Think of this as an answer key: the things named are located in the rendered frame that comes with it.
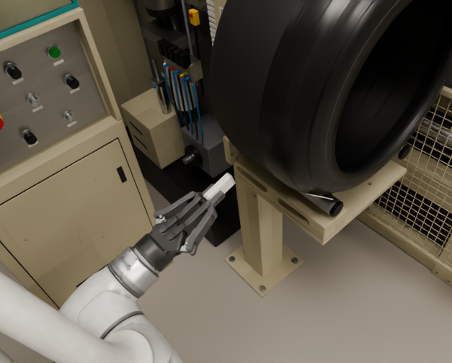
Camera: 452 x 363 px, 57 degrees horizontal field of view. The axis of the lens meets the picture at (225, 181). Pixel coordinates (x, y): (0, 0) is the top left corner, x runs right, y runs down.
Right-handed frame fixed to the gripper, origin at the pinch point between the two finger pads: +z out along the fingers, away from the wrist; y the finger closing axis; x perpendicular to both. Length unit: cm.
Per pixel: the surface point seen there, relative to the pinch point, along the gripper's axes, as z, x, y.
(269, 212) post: 19, 72, 25
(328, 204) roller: 19.0, 23.6, -9.6
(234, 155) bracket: 15.3, 26.3, 22.8
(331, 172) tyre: 18.9, 5.6, -12.6
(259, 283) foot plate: -1, 112, 24
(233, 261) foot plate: -2, 111, 41
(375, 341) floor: 15, 117, -26
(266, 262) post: 7, 104, 25
